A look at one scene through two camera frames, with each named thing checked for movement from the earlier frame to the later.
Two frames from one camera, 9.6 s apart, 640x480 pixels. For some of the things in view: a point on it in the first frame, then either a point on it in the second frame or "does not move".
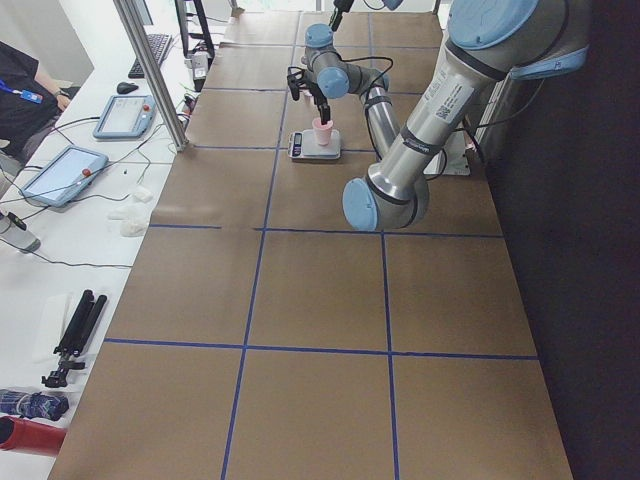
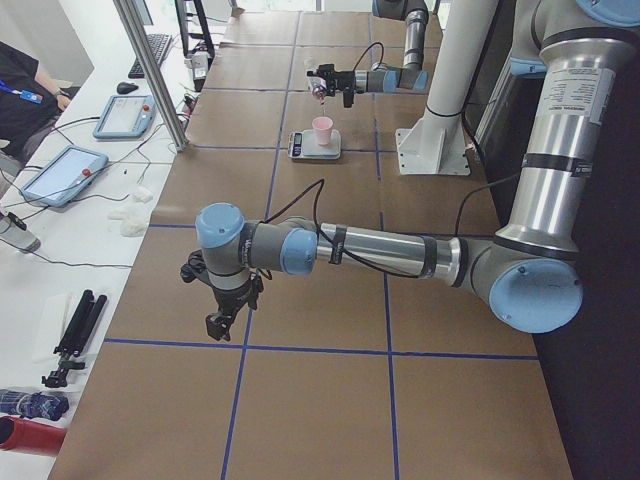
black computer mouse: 125,87 does not move
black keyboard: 158,44 does not move
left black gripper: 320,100 -> 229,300
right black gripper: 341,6 -> 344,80
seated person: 27,103 does not move
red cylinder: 24,435 does not move
